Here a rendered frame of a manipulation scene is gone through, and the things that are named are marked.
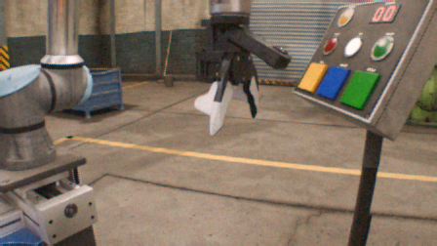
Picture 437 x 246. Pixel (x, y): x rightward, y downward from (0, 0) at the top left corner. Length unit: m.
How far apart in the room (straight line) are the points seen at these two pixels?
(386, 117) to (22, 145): 0.77
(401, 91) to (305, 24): 7.56
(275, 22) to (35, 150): 7.71
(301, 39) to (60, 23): 7.52
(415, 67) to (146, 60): 9.18
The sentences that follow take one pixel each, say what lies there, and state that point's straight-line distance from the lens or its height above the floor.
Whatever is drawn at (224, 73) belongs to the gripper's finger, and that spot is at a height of 1.04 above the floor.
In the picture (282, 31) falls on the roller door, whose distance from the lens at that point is 8.17.
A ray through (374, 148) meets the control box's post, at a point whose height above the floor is 0.85.
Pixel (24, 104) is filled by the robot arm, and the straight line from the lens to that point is 0.78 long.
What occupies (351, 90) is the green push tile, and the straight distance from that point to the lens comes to 0.64.
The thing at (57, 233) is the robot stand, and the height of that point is 0.71.
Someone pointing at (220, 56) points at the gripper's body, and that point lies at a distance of 0.53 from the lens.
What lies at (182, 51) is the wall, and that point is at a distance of 8.99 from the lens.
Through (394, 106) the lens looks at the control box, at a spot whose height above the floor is 0.99.
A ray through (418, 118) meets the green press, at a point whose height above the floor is 0.09.
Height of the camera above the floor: 1.09
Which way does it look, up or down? 15 degrees down
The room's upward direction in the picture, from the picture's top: straight up
